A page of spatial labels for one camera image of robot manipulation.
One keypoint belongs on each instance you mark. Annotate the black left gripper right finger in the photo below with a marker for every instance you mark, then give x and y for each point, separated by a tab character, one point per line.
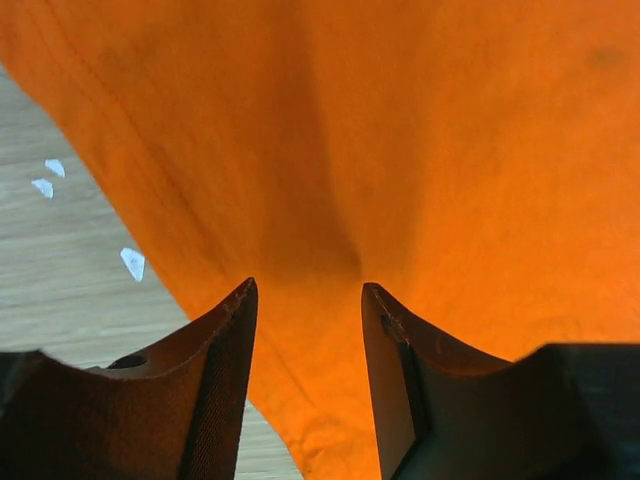
443	409

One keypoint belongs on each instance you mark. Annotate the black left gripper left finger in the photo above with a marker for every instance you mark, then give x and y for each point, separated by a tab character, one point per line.
172	410

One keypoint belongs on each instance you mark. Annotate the orange t shirt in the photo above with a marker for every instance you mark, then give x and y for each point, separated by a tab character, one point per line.
478	159

